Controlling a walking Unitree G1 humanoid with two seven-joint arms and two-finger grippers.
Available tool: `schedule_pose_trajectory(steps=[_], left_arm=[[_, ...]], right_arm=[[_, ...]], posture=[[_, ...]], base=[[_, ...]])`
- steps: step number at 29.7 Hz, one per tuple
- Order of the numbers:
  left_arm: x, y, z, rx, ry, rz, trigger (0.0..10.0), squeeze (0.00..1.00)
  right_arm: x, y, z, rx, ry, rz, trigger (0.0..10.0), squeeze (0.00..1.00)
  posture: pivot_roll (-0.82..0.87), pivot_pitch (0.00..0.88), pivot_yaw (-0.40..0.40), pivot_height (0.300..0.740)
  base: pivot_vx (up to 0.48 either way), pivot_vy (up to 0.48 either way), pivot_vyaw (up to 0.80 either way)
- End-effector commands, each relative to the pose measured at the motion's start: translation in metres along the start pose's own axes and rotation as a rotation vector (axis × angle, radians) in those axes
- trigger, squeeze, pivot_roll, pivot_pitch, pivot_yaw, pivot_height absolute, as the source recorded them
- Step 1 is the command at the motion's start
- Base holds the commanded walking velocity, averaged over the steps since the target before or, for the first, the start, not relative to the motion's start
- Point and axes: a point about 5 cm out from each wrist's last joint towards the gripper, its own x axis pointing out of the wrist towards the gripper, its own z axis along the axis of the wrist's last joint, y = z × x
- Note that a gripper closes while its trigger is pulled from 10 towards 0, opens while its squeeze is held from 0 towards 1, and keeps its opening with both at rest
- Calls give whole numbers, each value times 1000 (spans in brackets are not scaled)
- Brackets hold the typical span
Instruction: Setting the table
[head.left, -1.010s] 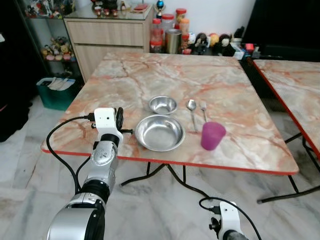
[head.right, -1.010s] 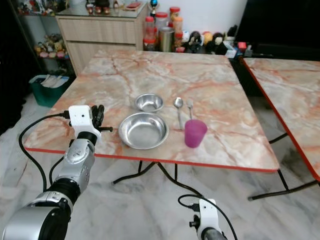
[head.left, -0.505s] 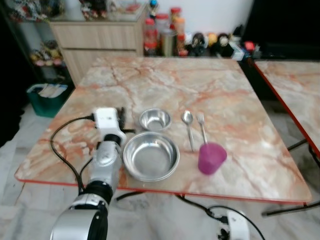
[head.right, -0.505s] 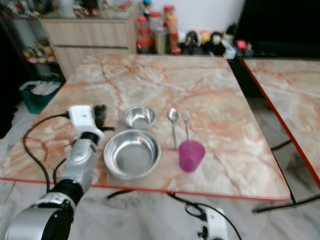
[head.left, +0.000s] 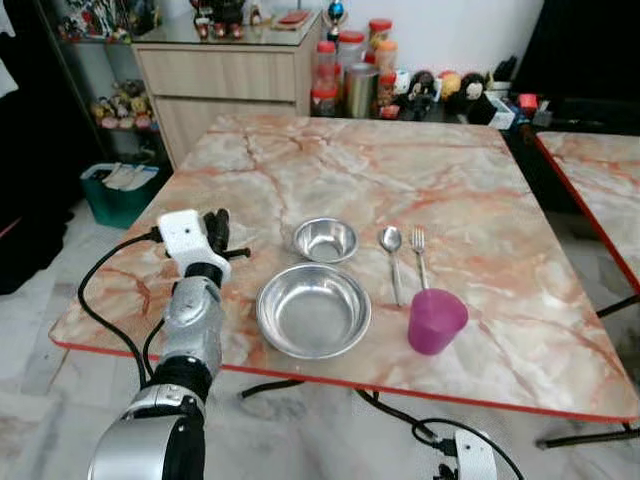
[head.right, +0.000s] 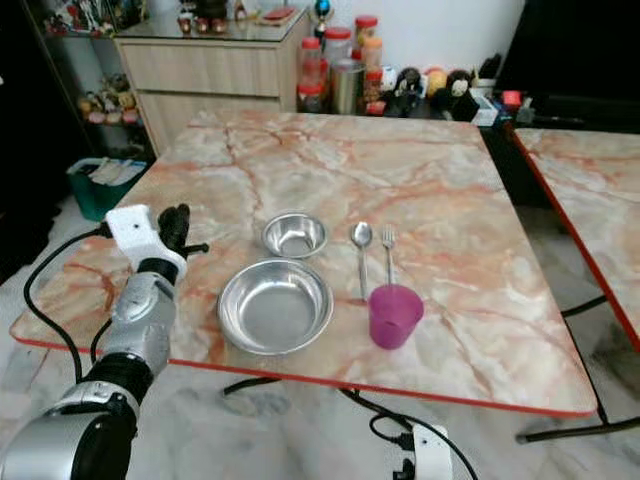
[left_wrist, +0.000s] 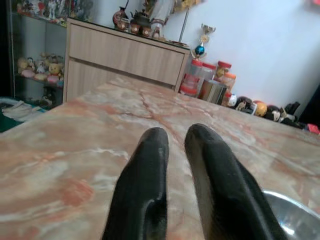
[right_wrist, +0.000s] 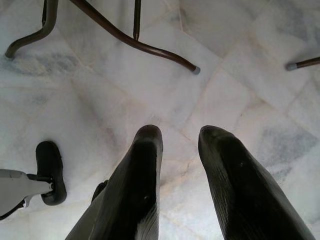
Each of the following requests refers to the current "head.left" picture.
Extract large black screen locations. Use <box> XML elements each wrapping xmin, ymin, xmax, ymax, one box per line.
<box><xmin>510</xmin><ymin>0</ymin><xmax>640</xmax><ymax>101</ymax></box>

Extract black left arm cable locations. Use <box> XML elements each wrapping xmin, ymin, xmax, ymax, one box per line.
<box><xmin>78</xmin><ymin>230</ymin><xmax>169</xmax><ymax>389</ymax></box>

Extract red flat case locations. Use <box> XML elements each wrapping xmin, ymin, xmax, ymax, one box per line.
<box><xmin>274</xmin><ymin>10</ymin><xmax>312</xmax><ymax>29</ymax></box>

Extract white papers bundle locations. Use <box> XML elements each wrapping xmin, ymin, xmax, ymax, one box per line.
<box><xmin>98</xmin><ymin>163</ymin><xmax>153</xmax><ymax>193</ymax></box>

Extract dark figurine set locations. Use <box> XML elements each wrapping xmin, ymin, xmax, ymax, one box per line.
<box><xmin>190</xmin><ymin>0</ymin><xmax>247</xmax><ymax>41</ymax></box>

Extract steel canister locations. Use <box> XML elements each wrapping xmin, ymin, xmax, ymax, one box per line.
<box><xmin>345</xmin><ymin>62</ymin><xmax>381</xmax><ymax>120</ymax></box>

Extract orange filled jar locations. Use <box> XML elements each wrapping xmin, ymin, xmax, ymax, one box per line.
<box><xmin>374</xmin><ymin>40</ymin><xmax>399</xmax><ymax>76</ymax></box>

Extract clear jar red lid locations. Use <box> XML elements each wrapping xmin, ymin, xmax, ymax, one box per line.
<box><xmin>337</xmin><ymin>30</ymin><xmax>368</xmax><ymax>69</ymax></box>

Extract white blue small box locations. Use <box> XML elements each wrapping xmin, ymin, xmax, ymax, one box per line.
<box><xmin>485</xmin><ymin>95</ymin><xmax>517</xmax><ymax>130</ymax></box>

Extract purple plastic cup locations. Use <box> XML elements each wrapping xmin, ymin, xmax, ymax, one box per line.
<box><xmin>408</xmin><ymin>288</ymin><xmax>469</xmax><ymax>356</ymax></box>

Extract black plush toy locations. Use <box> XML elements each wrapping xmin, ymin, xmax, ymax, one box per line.
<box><xmin>461</xmin><ymin>72</ymin><xmax>490</xmax><ymax>114</ymax></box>
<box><xmin>404</xmin><ymin>70</ymin><xmax>439</xmax><ymax>120</ymax></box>

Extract colourful shelf toys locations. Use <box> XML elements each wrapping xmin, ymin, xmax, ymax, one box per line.
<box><xmin>55</xmin><ymin>0</ymin><xmax>161</xmax><ymax>43</ymax></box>

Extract blue ball ornament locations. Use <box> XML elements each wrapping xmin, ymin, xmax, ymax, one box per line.
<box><xmin>326</xmin><ymin>0</ymin><xmax>347</xmax><ymax>43</ymax></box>

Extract steel fork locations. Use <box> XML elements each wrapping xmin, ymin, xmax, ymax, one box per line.
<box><xmin>410</xmin><ymin>228</ymin><xmax>431</xmax><ymax>292</ymax></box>

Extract small shelf toy figures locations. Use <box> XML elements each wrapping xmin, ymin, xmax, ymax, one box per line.
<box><xmin>92</xmin><ymin>80</ymin><xmax>157</xmax><ymax>132</ymax></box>

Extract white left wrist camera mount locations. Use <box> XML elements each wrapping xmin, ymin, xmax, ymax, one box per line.
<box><xmin>157</xmin><ymin>210</ymin><xmax>233</xmax><ymax>286</ymax></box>

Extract small red jar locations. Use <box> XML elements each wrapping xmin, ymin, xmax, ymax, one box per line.
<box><xmin>378</xmin><ymin>73</ymin><xmax>398</xmax><ymax>110</ymax></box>

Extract large steel bowl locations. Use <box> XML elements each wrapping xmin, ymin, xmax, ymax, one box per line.
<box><xmin>256</xmin><ymin>263</ymin><xmax>372</xmax><ymax>361</ymax></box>

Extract tall red-lid jar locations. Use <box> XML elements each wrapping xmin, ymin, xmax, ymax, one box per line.
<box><xmin>310</xmin><ymin>40</ymin><xmax>340</xmax><ymax>117</ymax></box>

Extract steel spoon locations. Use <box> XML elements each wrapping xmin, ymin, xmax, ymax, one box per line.
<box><xmin>378</xmin><ymin>226</ymin><xmax>406</xmax><ymax>307</ymax></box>

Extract green plastic basket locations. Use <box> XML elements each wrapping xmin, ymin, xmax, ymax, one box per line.
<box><xmin>80</xmin><ymin>162</ymin><xmax>161</xmax><ymax>230</ymax></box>

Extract yellow plush toy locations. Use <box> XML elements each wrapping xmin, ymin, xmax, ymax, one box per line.
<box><xmin>439</xmin><ymin>70</ymin><xmax>462</xmax><ymax>100</ymax></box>

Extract small steel bowl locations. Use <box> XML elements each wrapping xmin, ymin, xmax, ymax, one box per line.
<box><xmin>292</xmin><ymin>217</ymin><xmax>359</xmax><ymax>265</ymax></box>

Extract wooden drawer cabinet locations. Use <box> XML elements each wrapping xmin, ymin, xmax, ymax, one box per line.
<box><xmin>132</xmin><ymin>10</ymin><xmax>326</xmax><ymax>169</ymax></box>

